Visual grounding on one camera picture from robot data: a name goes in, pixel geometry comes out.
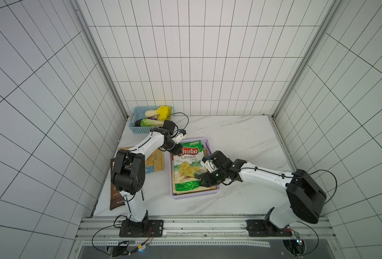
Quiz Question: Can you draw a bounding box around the green Chuba cassava chips bag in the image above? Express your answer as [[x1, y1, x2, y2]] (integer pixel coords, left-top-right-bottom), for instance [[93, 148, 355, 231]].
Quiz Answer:
[[173, 140, 211, 192]]

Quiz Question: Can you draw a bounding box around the purple plastic basket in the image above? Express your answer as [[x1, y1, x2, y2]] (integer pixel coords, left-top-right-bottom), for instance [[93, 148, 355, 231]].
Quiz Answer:
[[170, 138, 220, 199]]

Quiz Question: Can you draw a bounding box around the brown Kettle sea salt bag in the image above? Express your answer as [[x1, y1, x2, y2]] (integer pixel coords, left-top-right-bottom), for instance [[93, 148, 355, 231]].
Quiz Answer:
[[109, 158, 127, 211]]

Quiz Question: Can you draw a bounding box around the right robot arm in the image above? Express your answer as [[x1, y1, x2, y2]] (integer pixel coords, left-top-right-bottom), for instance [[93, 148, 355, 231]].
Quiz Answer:
[[197, 158, 327, 229]]

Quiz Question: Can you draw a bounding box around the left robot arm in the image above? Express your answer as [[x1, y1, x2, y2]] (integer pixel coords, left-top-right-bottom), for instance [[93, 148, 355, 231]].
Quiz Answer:
[[111, 120, 186, 223]]

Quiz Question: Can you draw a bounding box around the blue salt chips bag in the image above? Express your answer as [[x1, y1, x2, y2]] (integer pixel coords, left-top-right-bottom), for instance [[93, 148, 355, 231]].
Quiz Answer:
[[113, 147, 165, 174]]

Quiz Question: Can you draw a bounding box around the blue plastic basket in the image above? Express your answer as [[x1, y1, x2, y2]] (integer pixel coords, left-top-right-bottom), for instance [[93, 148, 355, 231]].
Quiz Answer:
[[129, 106, 172, 134]]

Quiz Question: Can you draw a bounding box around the yellow lettuce toy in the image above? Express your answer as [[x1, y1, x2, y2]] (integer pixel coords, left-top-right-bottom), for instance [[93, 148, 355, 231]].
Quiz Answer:
[[156, 106, 172, 121]]

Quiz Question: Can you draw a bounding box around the purple eggplant toy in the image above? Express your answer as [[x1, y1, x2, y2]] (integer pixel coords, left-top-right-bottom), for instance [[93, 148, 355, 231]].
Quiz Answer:
[[134, 119, 142, 127]]

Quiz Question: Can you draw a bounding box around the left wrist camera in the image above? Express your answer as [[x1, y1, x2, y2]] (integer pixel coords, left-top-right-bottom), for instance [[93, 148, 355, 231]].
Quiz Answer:
[[173, 129, 186, 144]]

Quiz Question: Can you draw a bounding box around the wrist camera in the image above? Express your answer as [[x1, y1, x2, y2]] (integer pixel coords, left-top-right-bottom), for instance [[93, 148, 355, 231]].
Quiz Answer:
[[201, 151, 233, 173], [173, 129, 186, 144]]

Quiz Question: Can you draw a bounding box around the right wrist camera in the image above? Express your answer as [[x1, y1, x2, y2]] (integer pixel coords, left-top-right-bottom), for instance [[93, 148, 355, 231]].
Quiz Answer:
[[201, 151, 233, 173]]

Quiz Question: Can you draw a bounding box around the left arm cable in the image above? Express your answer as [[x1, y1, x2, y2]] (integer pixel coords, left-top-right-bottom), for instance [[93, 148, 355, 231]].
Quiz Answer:
[[166, 112, 190, 130]]

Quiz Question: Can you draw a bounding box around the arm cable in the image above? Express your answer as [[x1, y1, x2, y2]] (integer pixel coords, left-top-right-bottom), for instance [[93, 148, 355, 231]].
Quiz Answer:
[[166, 112, 190, 130], [307, 169, 338, 205]]

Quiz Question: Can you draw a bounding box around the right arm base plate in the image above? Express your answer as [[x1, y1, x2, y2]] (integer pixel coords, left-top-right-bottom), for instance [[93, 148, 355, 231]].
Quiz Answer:
[[246, 207, 292, 237]]

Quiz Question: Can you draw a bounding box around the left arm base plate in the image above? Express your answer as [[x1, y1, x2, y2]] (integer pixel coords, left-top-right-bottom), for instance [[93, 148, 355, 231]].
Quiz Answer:
[[119, 214, 164, 237]]

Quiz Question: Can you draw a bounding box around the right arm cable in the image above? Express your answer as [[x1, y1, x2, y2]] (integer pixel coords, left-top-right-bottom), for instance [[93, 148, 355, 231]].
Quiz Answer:
[[307, 169, 338, 205]]

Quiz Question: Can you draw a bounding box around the aluminium rail frame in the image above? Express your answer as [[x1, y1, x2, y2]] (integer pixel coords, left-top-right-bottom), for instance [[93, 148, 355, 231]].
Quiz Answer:
[[70, 215, 344, 259]]

